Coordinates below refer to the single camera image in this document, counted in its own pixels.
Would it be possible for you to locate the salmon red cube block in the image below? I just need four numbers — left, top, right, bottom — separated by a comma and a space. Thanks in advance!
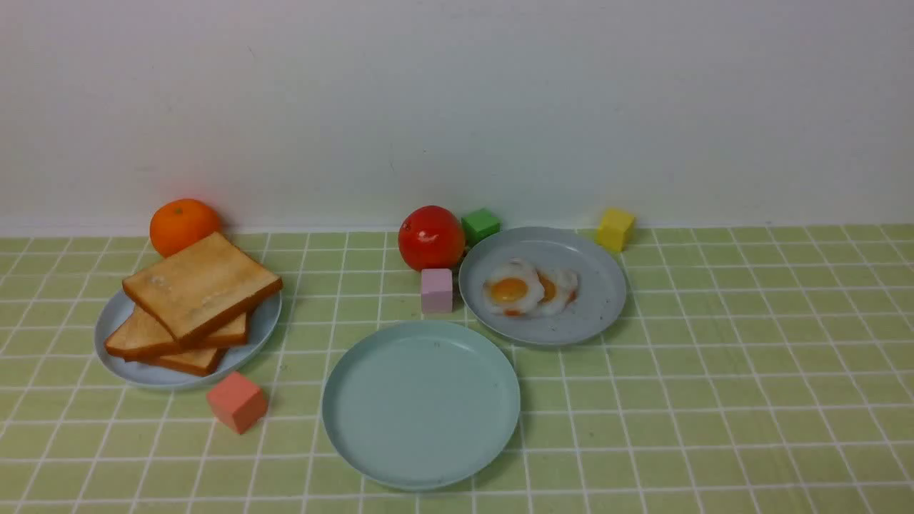
206, 371, 268, 435

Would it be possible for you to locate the red tomato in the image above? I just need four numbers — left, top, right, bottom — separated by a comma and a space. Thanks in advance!
398, 206, 466, 272

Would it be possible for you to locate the left blue bread plate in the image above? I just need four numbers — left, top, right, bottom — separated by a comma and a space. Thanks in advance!
94, 291, 283, 391

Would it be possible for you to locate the toast slice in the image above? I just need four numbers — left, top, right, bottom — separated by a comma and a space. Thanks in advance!
140, 348, 228, 377
104, 306, 251, 361
123, 232, 283, 345

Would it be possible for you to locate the fried egg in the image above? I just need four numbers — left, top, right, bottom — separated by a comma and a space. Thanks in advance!
483, 259, 546, 318
534, 269, 580, 318

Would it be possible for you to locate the green cube block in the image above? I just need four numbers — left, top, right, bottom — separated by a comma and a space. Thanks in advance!
461, 208, 501, 247

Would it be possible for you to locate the pink cube block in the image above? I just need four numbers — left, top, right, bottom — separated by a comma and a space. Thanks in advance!
421, 268, 454, 313

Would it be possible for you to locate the orange fruit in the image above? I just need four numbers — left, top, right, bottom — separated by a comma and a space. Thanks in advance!
149, 198, 222, 258

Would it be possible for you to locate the grey blue egg plate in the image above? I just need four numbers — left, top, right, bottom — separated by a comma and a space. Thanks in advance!
458, 226, 627, 348

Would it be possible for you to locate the yellow cube block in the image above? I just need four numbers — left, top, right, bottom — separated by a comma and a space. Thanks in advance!
596, 208, 636, 253

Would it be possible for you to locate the centre light blue plate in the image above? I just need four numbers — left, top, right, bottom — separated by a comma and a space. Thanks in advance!
322, 320, 521, 492

